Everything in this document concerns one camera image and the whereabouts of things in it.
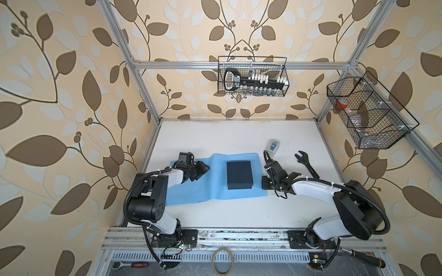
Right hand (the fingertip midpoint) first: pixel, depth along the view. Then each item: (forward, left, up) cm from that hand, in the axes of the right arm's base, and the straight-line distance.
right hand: (264, 183), depth 91 cm
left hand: (+9, +29, +3) cm, 31 cm away
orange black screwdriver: (-34, -37, 0) cm, 50 cm away
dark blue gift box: (+2, +14, +6) cm, 15 cm away
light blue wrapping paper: (+4, +25, +2) cm, 25 cm away
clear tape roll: (-34, +26, +2) cm, 43 cm away
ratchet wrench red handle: (-33, +65, +1) cm, 73 cm away
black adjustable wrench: (+14, -26, +1) cm, 29 cm away
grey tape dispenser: (+21, -8, +4) cm, 23 cm away
